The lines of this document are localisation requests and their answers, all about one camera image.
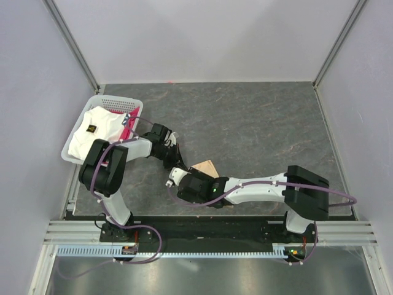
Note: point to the white plastic basket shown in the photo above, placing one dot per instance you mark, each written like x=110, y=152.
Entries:
x=108, y=102

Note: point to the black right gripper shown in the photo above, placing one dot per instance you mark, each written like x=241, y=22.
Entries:
x=201, y=175

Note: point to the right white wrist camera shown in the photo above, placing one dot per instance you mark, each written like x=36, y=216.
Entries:
x=175, y=177

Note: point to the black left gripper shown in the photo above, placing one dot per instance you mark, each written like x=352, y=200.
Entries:
x=177, y=159

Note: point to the light blue cable duct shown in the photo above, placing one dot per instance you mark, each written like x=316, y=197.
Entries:
x=118, y=251

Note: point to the pink cloth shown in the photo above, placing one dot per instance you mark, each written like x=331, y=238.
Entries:
x=123, y=125

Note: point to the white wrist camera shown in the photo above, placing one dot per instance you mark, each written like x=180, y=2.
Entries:
x=171, y=139
x=175, y=177

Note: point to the peach satin napkin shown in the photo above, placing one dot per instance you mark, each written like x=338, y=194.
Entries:
x=205, y=167

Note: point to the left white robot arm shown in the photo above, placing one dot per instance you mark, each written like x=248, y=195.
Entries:
x=103, y=169

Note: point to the right aluminium frame post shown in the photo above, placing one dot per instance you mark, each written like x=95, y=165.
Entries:
x=339, y=41

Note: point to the aluminium frame post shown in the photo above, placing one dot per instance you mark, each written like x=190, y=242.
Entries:
x=339, y=41
x=72, y=44

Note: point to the white cloth with logo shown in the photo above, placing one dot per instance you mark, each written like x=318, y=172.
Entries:
x=96, y=124

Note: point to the left aluminium frame post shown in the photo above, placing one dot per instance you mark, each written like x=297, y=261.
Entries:
x=72, y=44

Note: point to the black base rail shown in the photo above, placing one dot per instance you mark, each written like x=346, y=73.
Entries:
x=206, y=233

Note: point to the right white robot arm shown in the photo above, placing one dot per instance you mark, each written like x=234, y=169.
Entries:
x=303, y=191

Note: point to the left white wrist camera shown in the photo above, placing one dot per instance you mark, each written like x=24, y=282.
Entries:
x=171, y=139

